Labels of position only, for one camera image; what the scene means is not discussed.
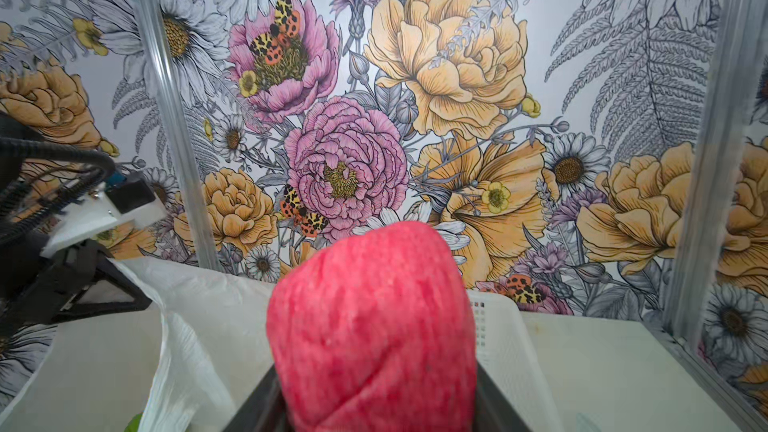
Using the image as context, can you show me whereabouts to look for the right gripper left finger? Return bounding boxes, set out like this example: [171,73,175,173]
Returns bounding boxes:
[223,366,291,432]

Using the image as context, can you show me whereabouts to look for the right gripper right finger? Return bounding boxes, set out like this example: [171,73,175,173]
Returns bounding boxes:
[473,363,531,432]

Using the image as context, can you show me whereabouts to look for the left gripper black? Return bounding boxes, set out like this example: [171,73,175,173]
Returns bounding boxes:
[1,174,165,327]

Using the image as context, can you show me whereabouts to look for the translucent white plastic bag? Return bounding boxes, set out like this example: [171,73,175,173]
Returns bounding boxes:
[116,258,274,431]

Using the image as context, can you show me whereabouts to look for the pink toy fruit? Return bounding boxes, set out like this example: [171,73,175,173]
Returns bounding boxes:
[266,221,477,431]

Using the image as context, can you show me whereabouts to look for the green toy fruit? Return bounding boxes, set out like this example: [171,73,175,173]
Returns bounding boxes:
[123,413,142,432]

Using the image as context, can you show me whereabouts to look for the white plastic mesh basket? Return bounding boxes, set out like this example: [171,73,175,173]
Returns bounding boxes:
[467,291,564,431]

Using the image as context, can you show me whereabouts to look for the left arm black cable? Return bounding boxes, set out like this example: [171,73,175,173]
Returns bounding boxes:
[0,136,117,246]

